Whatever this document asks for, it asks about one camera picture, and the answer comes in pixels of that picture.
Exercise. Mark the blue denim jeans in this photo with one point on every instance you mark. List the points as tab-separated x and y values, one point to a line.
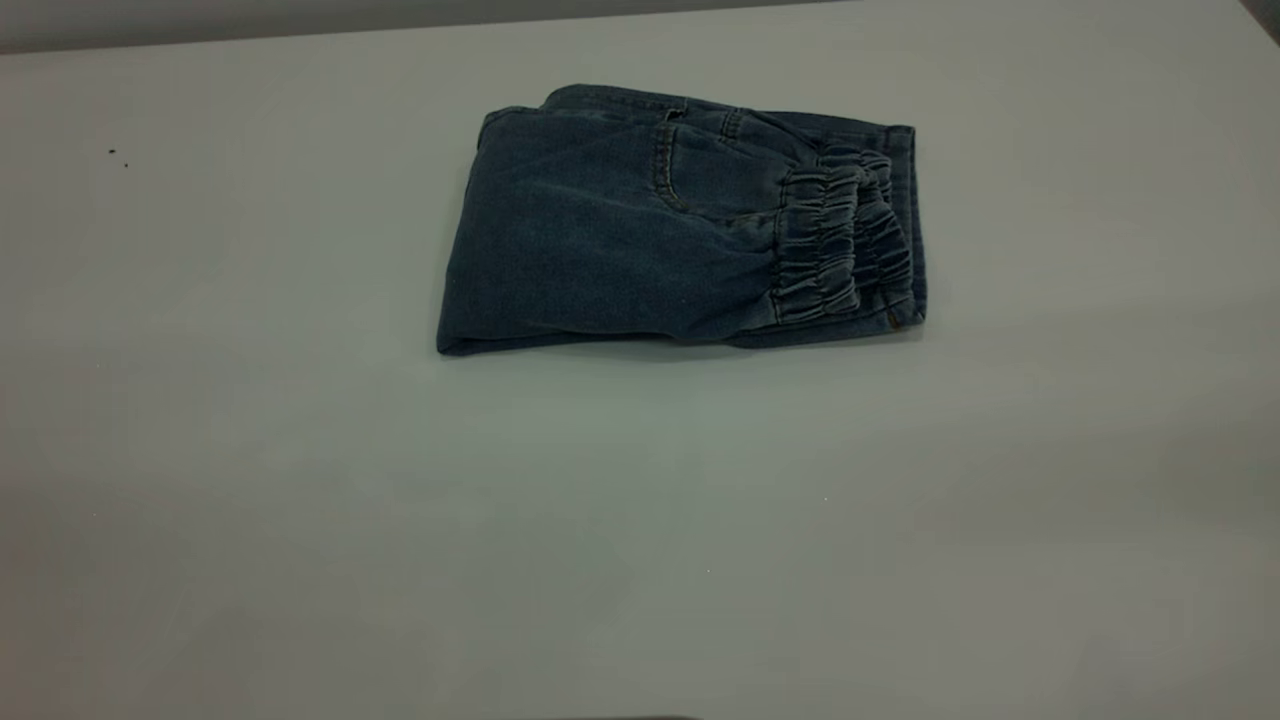
620	230

